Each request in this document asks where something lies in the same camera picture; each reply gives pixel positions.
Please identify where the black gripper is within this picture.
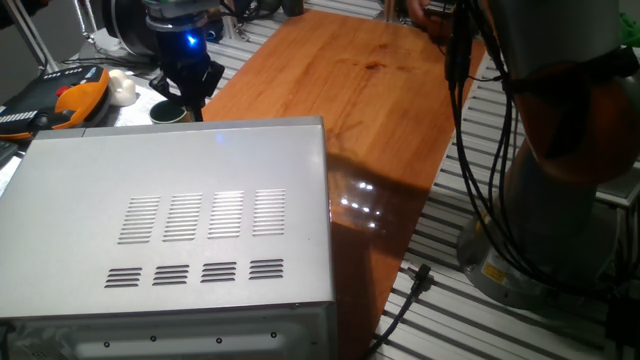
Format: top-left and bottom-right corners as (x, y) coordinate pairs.
(147, 24), (226, 123)

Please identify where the silver microwave oven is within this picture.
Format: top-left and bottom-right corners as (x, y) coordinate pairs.
(0, 123), (337, 360)

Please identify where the person hand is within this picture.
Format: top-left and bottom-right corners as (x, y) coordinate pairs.
(405, 0), (454, 26)

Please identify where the green mug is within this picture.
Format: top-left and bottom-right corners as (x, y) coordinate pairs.
(148, 98), (194, 126)

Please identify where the printed white paper sheet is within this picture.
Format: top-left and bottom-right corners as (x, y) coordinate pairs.
(112, 83), (202, 128)

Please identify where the white figurine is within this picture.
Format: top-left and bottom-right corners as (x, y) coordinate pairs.
(107, 68), (138, 108)

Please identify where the aluminium profile upright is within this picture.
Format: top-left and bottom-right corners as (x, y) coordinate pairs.
(219, 12), (252, 44)

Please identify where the large black round device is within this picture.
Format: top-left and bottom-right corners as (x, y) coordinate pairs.
(101, 0), (162, 57)

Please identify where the orange black teach pendant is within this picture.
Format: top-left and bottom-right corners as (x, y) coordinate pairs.
(0, 64), (112, 142)

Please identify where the grey metal tripod leg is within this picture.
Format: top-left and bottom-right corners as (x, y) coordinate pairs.
(4, 0), (57, 76)

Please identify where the glossy wooden board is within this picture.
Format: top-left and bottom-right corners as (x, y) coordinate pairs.
(199, 8), (487, 360)

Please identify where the green cloth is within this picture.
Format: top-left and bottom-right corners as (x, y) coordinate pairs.
(619, 12), (640, 47)

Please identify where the grey metal plate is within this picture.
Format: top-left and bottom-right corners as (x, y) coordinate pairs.
(594, 169), (640, 210)

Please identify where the aluminium post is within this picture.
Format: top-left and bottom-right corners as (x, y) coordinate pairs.
(382, 0), (404, 22)

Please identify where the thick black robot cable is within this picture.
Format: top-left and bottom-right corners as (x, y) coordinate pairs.
(443, 0), (616, 296)

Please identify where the black power plug cable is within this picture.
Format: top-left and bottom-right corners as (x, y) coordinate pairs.
(360, 263), (434, 360)

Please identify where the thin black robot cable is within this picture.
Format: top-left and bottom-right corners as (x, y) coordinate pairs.
(487, 0), (521, 241)

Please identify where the black strap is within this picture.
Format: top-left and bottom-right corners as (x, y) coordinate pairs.
(502, 47), (640, 96)

